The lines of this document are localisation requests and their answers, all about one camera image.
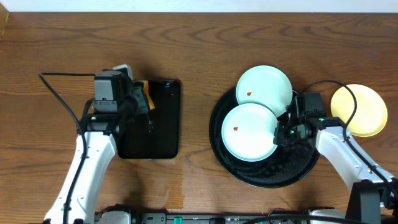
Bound green and yellow sponge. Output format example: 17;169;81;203
136;80;155;110

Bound light blue plate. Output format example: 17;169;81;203
221;103;277;162
236;65;293;117

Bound yellow plate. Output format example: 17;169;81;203
330;84;388;137

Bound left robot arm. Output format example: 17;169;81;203
44;64;154;223

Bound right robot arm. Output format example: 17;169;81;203
274;93;397;223

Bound black round tray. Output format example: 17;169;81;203
209;87;320;189

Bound black rectangular tray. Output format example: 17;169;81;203
118;80;181;159

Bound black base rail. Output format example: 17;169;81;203
95;212;310;224

